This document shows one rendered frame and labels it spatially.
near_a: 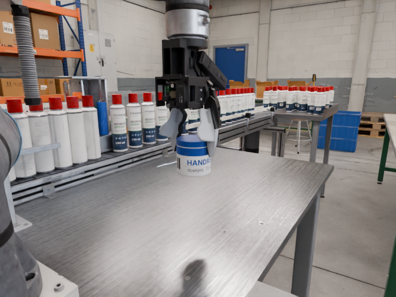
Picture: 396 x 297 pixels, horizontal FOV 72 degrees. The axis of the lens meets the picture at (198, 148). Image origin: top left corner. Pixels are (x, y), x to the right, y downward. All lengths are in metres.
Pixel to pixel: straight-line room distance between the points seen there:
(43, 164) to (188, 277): 0.55
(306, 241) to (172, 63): 0.88
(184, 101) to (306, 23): 7.66
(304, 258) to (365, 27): 6.99
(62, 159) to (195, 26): 0.57
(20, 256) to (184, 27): 0.40
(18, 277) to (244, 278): 0.31
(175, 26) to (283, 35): 7.70
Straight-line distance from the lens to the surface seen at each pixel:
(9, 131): 0.48
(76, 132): 0.90
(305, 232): 1.15
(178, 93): 0.47
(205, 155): 0.53
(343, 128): 5.04
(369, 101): 7.80
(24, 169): 0.85
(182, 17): 0.49
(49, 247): 0.61
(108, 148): 1.04
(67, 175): 0.87
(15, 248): 0.40
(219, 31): 8.89
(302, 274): 1.24
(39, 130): 0.85
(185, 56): 0.48
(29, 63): 0.74
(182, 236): 0.57
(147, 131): 1.10
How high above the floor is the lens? 1.13
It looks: 14 degrees down
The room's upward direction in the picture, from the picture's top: straight up
